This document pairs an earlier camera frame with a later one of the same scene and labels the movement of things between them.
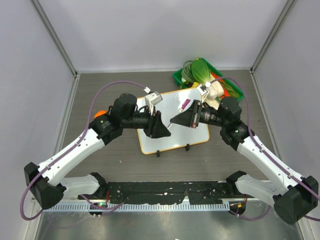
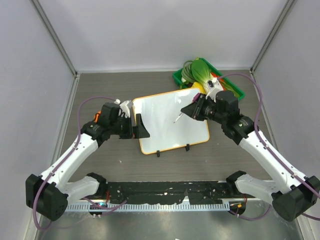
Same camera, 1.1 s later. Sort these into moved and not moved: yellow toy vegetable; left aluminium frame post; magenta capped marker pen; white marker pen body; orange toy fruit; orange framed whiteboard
Moved: magenta capped marker pen; white marker pen body
Not moved: orange toy fruit; left aluminium frame post; yellow toy vegetable; orange framed whiteboard
